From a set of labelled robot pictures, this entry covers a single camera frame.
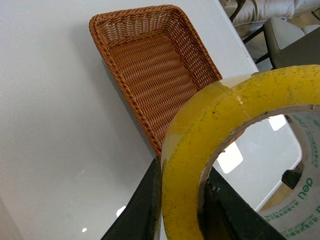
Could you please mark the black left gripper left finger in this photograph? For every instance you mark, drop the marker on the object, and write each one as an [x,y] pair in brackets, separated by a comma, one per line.
[141,218]

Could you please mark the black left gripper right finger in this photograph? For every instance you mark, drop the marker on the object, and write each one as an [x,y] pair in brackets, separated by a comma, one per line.
[226,215]

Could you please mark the yellow clear tape roll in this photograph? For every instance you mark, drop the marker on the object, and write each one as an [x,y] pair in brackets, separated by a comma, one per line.
[261,132]

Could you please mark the brown wicker basket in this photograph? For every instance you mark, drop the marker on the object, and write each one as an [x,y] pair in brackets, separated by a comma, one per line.
[158,61]

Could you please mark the beige chair with black frame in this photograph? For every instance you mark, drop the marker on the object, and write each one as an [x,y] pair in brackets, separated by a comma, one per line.
[287,44]

